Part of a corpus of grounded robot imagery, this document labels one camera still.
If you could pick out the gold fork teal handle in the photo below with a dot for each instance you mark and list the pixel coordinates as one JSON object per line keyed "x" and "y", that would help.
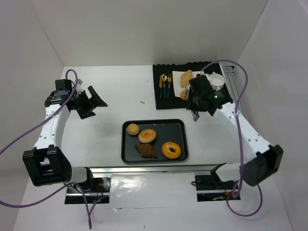
{"x": 169, "y": 79}

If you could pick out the black cloth placemat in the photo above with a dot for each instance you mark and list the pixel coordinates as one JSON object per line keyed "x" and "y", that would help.
{"x": 172, "y": 102}

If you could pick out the brown chocolate croissant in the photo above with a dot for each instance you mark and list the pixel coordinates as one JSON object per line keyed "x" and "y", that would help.
{"x": 146, "y": 150}

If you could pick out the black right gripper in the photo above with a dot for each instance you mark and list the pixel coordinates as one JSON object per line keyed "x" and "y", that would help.
{"x": 191, "y": 104}

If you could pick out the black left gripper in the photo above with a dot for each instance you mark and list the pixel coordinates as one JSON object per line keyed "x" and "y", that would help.
{"x": 84, "y": 104}

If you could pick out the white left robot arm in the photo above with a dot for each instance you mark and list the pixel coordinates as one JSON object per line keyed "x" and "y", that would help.
{"x": 46, "y": 163}

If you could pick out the white square plate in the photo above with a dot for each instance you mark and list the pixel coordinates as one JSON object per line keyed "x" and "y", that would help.
{"x": 176, "y": 81}

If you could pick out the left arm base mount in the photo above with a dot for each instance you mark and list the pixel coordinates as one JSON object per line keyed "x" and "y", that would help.
{"x": 96, "y": 190}

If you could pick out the pale glazed ring donut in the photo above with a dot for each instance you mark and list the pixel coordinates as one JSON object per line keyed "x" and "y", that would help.
{"x": 147, "y": 136}

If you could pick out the orange sesame bun with cream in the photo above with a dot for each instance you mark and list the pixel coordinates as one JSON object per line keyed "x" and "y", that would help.
{"x": 184, "y": 94}

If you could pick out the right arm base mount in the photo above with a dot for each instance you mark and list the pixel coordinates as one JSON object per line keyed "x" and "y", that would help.
{"x": 209, "y": 189}

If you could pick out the long yellow bread roll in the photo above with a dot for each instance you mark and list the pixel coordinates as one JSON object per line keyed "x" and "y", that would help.
{"x": 185, "y": 77}

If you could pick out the aluminium front rail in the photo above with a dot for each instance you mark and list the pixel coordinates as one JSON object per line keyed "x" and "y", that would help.
{"x": 143, "y": 170}

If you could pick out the small round muffin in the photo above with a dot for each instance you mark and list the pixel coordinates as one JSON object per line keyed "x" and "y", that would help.
{"x": 133, "y": 129}

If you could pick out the gold knife teal handle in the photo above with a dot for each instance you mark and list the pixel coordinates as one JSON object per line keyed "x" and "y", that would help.
{"x": 160, "y": 86}

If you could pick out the gold spoon teal handle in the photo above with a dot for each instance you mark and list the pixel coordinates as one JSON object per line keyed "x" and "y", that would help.
{"x": 164, "y": 79}

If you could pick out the black rectangular baking tray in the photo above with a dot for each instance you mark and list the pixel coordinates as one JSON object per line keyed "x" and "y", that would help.
{"x": 172, "y": 130}

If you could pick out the orange glazed donut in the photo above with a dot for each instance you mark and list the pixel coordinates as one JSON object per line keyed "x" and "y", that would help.
{"x": 171, "y": 150}

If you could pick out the aluminium side rail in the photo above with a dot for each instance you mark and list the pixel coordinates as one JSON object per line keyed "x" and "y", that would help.
{"x": 231, "y": 82}

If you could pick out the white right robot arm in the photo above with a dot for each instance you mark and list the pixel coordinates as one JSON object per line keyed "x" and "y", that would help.
{"x": 258, "y": 158}

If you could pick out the white cup with handle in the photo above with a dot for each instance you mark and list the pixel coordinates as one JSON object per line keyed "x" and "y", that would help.
{"x": 217, "y": 81}

